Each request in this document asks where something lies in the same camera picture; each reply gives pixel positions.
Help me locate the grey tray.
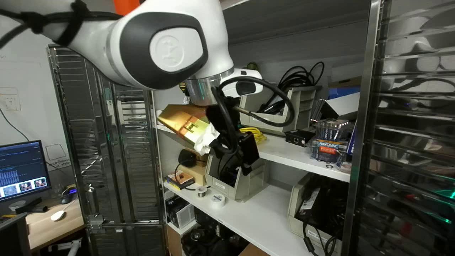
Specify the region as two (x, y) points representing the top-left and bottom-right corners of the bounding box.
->
(239, 85), (319, 137)

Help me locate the white crumpled paper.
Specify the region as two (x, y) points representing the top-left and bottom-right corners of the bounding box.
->
(193, 124), (220, 156)

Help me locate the gold box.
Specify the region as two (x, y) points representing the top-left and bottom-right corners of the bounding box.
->
(157, 104), (211, 151)

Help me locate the beige box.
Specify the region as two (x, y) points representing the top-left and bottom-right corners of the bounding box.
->
(177, 152), (208, 187)

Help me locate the small black device box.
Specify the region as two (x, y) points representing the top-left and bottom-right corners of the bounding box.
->
(285, 128), (316, 147)

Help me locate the white tape roll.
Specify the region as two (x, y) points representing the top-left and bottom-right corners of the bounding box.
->
(210, 193), (226, 208)

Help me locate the metal cabinet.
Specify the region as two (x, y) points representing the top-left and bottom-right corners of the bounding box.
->
(47, 0), (455, 256)

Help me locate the black and white device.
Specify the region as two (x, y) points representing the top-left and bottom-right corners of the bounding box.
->
(165, 195), (196, 229)

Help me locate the pack of batteries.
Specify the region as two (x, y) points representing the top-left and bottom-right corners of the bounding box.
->
(308, 118), (352, 165)

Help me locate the large grey bin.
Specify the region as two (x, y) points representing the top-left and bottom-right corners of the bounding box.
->
(287, 172), (350, 256)

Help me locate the white box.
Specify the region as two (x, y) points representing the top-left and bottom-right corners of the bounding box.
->
(324, 92), (362, 120)

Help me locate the metal cabinet door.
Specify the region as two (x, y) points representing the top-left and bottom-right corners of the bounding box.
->
(341, 0), (455, 256)
(47, 44), (168, 256)

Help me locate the blue box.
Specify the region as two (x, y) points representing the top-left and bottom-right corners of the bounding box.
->
(327, 85), (362, 100)

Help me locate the heap of black power bricks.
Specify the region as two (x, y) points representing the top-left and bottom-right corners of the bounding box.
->
(296, 174), (350, 256)

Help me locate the cardboard box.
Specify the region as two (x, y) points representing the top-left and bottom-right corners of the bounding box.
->
(327, 76), (363, 89)

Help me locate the wooden desk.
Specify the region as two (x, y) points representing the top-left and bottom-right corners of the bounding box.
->
(24, 198), (86, 251)

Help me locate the monitor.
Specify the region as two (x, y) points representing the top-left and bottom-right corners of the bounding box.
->
(0, 139), (52, 204)

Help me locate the yellow cable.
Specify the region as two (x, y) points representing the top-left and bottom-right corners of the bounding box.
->
(240, 127), (267, 145)

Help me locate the coil of black cable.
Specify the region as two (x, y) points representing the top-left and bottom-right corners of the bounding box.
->
(257, 62), (325, 115)

